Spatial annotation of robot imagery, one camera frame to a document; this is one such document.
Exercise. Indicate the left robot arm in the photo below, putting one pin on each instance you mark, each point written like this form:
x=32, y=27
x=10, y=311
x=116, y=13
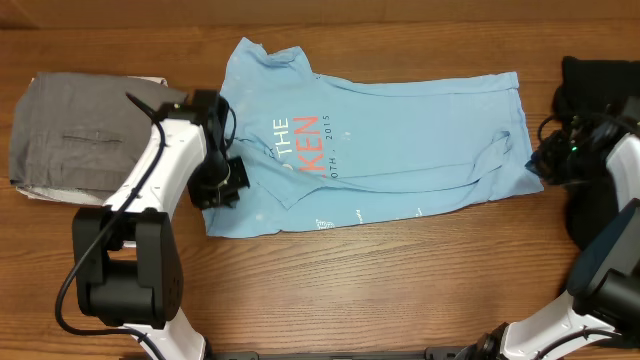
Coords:
x=128, y=278

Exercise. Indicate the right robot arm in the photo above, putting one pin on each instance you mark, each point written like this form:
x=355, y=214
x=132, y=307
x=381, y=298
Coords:
x=601, y=298

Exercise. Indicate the light blue printed t-shirt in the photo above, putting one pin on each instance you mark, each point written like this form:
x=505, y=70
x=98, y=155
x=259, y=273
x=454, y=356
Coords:
x=323, y=152

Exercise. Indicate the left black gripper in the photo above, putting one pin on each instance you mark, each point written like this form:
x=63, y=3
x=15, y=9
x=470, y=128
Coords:
x=205, y=199

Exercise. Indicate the folded grey trousers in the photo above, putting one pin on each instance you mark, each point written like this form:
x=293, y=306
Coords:
x=76, y=137

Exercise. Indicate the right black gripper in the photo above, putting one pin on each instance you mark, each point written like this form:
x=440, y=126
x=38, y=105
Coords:
x=540, y=162

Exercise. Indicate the black polo shirt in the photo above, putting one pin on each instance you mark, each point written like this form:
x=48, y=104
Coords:
x=592, y=87

